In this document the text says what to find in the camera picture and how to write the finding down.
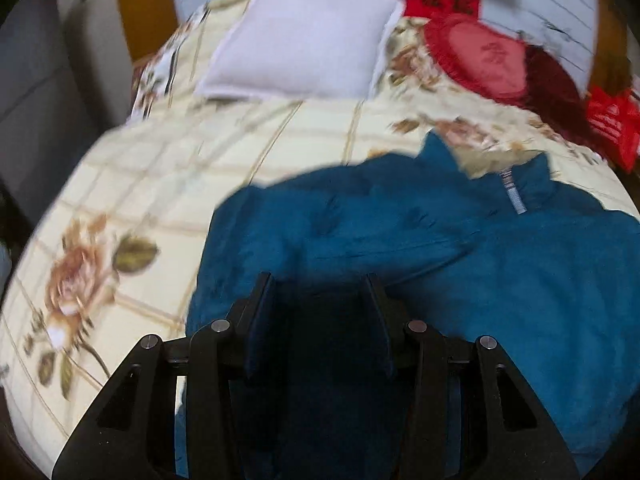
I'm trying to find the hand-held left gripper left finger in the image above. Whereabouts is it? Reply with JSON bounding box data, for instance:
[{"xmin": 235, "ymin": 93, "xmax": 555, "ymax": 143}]
[{"xmin": 51, "ymin": 271, "xmax": 276, "ymax": 480}]

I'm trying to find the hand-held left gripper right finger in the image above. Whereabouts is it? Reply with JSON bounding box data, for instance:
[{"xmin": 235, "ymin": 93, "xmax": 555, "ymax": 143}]
[{"xmin": 361, "ymin": 272, "xmax": 581, "ymax": 480}]

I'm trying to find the teal down jacket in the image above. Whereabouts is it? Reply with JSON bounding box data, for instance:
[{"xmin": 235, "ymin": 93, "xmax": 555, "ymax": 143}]
[{"xmin": 175, "ymin": 132, "xmax": 640, "ymax": 480}]

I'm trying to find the cream floral bedsheet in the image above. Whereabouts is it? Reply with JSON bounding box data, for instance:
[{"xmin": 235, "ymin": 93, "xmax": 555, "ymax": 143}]
[{"xmin": 0, "ymin": 0, "xmax": 640, "ymax": 466}]

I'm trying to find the red fringed cushion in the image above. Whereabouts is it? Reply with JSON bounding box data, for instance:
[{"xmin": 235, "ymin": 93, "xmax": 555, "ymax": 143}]
[{"xmin": 424, "ymin": 14, "xmax": 538, "ymax": 102}]

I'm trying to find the white pillow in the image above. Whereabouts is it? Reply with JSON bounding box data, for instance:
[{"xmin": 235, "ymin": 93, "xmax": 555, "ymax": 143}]
[{"xmin": 194, "ymin": 0, "xmax": 406, "ymax": 101}]

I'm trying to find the dark red velvet pillow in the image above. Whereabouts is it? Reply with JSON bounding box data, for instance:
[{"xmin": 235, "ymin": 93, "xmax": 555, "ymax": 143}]
[{"xmin": 520, "ymin": 45, "xmax": 598, "ymax": 148}]

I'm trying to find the red shopping bag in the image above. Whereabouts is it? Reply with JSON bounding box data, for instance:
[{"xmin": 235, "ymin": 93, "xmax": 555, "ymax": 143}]
[{"xmin": 585, "ymin": 87, "xmax": 640, "ymax": 173}]

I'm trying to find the wooden board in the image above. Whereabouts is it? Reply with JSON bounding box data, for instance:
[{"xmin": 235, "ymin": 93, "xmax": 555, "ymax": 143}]
[{"xmin": 112, "ymin": 0, "xmax": 176, "ymax": 63}]

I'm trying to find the wooden nightstand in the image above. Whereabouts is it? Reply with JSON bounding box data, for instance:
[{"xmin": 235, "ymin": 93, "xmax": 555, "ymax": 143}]
[{"xmin": 590, "ymin": 0, "xmax": 640, "ymax": 93}]

